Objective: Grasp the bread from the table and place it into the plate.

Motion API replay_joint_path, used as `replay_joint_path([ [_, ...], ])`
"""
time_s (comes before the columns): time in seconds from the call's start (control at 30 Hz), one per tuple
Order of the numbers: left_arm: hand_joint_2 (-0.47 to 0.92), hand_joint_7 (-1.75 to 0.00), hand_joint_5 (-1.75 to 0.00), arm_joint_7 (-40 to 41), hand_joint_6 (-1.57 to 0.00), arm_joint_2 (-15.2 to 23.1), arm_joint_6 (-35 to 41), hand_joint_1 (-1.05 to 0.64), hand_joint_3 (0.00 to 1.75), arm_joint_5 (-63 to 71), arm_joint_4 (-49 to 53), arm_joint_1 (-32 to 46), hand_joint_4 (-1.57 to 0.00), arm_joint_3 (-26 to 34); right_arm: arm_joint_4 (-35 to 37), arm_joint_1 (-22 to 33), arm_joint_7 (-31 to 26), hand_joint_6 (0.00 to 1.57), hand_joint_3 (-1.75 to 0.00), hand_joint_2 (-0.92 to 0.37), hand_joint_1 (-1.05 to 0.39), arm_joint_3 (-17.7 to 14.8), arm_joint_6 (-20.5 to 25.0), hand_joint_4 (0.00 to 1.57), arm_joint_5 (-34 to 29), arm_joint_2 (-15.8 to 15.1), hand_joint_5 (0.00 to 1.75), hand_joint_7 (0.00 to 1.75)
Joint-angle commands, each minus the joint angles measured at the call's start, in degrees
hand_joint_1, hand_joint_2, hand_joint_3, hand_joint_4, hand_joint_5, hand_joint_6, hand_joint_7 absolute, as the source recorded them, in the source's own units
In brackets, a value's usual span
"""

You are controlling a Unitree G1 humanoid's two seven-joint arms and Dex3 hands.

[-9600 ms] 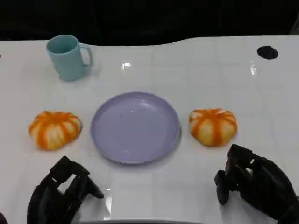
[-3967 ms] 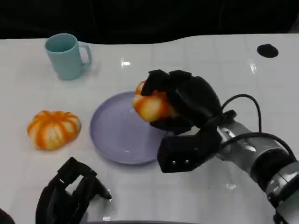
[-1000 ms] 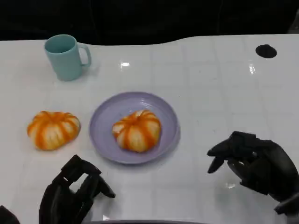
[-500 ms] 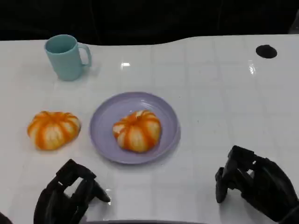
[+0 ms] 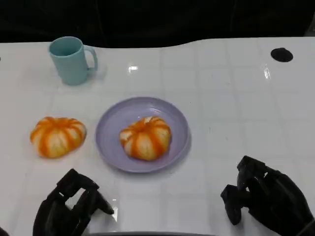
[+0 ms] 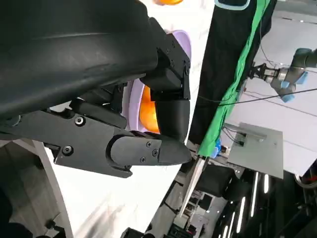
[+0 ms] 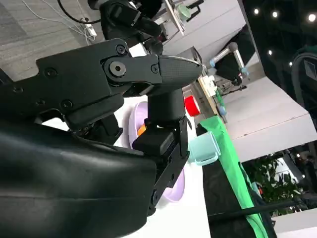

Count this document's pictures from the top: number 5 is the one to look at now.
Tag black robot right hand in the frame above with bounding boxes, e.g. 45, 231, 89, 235
220, 155, 315, 236

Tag black table cable grommet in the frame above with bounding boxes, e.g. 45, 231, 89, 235
270, 47, 294, 63

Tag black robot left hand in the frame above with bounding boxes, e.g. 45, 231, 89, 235
32, 168, 115, 236

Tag lilac plate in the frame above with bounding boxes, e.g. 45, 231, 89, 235
95, 96, 191, 174

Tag orange white toy bread roll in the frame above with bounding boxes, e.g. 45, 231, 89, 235
119, 116, 172, 162
30, 116, 87, 159

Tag pale green mug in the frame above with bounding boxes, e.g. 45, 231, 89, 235
48, 36, 99, 87

